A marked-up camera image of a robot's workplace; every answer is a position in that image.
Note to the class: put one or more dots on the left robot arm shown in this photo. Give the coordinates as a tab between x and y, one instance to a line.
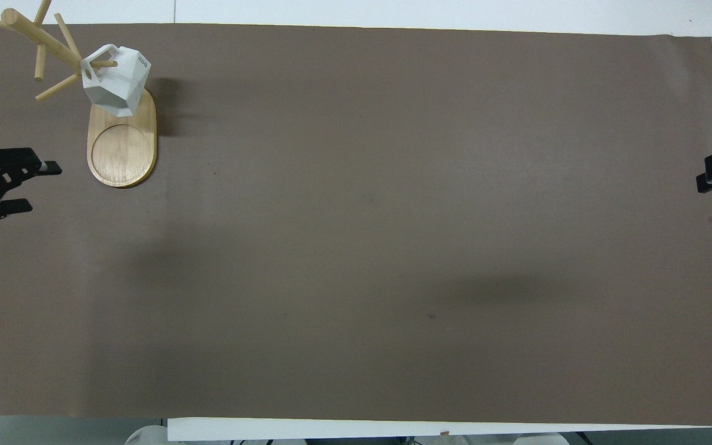
146	436

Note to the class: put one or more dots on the wooden cup rack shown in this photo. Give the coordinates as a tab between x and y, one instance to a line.
122	148

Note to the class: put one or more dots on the white faceted cup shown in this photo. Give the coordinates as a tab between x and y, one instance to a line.
118	83

